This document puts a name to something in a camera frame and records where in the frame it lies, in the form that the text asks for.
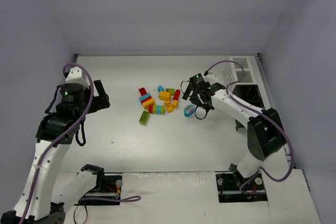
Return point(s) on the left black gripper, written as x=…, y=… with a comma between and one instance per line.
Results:
x=99, y=97

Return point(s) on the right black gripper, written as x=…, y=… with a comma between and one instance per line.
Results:
x=194, y=95

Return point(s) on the blue printed round lego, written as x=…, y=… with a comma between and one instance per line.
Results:
x=189, y=110

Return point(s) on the red tall lego brick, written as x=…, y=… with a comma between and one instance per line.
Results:
x=176, y=94

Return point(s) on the small yellow lego brick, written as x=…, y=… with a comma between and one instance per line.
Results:
x=175, y=104

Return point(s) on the small green lego brick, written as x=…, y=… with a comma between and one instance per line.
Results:
x=170, y=90

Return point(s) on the large yellow lego brick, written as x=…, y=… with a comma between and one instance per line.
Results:
x=164, y=96

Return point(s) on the red curved lego brick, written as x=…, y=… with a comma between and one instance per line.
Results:
x=142, y=91

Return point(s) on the small blue lego brick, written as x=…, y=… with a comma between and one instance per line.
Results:
x=160, y=88

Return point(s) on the lime green long lego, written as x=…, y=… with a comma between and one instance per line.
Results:
x=144, y=117

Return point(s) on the red green blue lego stack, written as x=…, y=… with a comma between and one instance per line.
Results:
x=156, y=109

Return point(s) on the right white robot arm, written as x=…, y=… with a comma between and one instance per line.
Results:
x=264, y=128

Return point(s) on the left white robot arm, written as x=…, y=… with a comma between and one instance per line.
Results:
x=55, y=134

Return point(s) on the white slotted container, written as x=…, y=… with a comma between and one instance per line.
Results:
x=239, y=69

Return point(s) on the blue red yellow lego stack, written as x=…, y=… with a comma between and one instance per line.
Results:
x=147, y=100

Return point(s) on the black slotted container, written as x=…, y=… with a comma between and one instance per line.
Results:
x=249, y=93

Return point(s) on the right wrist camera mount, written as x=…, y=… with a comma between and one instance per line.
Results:
x=210, y=77

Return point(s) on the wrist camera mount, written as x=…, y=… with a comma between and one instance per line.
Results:
x=76, y=75
x=210, y=77

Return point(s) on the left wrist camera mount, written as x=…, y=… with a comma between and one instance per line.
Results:
x=76, y=75

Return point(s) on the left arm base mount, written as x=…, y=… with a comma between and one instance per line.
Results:
x=105, y=188

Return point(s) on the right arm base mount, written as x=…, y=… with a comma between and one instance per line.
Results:
x=232, y=188

